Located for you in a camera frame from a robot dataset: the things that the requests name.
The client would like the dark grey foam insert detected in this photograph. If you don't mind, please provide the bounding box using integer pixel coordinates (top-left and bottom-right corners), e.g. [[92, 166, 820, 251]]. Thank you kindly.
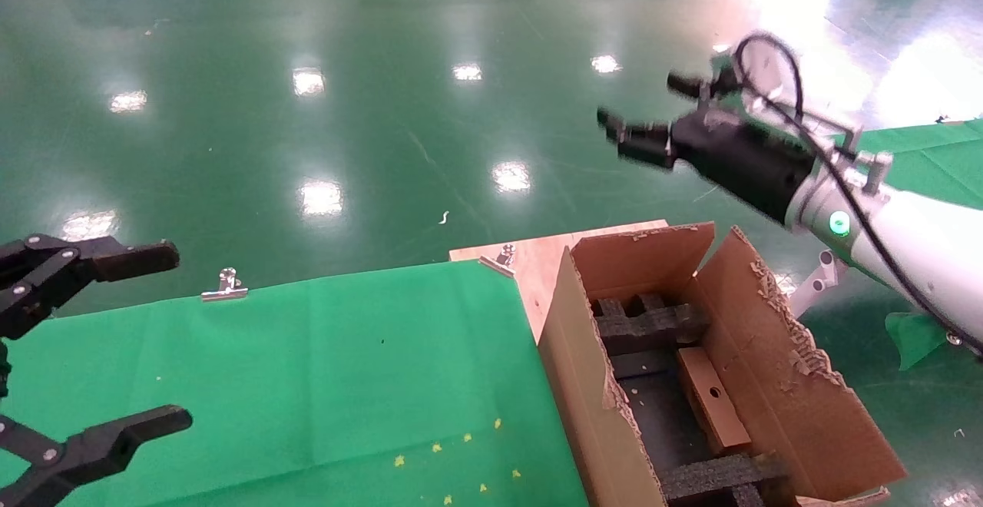
[[590, 293, 711, 356], [659, 452, 796, 507]]

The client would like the large torn-edged cardboard carton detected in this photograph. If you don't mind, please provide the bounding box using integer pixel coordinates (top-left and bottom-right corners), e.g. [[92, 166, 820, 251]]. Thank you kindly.
[[538, 220, 909, 507]]

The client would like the silver metal binder clip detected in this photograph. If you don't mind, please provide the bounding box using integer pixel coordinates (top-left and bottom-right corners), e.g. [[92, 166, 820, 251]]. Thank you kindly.
[[201, 267, 249, 302], [478, 244, 517, 277]]

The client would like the grey metal clamp bracket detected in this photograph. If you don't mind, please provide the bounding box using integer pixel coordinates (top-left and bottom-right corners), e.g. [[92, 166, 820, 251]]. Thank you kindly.
[[787, 248, 839, 320]]

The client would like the green tablecloth with yellow marks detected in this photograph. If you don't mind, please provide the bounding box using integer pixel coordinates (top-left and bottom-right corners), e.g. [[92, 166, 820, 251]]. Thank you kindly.
[[0, 259, 591, 507]]

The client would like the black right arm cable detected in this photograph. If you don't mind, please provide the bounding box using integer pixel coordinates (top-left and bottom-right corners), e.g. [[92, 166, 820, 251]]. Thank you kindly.
[[733, 32, 983, 354]]

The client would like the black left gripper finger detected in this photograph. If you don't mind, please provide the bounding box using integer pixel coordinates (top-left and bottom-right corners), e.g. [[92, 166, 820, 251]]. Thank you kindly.
[[0, 234, 181, 339], [0, 405, 193, 507]]

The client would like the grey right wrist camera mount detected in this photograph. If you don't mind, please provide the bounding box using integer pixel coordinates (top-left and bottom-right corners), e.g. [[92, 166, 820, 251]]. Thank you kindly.
[[837, 127, 895, 194]]

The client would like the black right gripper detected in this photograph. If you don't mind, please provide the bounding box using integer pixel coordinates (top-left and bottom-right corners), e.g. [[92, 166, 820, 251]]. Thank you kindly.
[[597, 69, 816, 225]]

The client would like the small cardboard box with hole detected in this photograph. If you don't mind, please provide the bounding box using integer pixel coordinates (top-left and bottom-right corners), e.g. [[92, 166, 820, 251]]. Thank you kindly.
[[676, 346, 753, 456]]

